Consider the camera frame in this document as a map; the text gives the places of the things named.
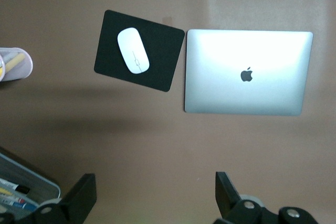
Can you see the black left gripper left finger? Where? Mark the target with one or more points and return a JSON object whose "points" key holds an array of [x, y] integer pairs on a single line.
{"points": [[76, 203]]}

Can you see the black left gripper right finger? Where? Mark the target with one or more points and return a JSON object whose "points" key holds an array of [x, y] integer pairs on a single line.
{"points": [[236, 213]]}

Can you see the silver laptop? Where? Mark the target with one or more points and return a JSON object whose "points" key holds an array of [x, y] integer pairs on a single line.
{"points": [[236, 98]]}

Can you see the white marker with black cap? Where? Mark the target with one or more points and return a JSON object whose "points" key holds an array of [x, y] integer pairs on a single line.
{"points": [[21, 188]]}

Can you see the white pen with blue print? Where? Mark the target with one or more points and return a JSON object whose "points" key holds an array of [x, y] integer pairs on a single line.
{"points": [[18, 203]]}

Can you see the yellow pencil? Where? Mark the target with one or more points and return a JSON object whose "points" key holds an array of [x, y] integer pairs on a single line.
{"points": [[5, 192], [15, 61]]}

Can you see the pink mesh pen cup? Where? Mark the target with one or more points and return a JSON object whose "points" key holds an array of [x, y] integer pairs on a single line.
{"points": [[25, 66]]}

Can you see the white computer mouse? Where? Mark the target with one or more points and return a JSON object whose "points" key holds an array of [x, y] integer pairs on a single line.
{"points": [[132, 51]]}

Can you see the black mouse pad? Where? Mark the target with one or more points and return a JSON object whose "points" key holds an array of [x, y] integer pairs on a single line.
{"points": [[162, 56]]}

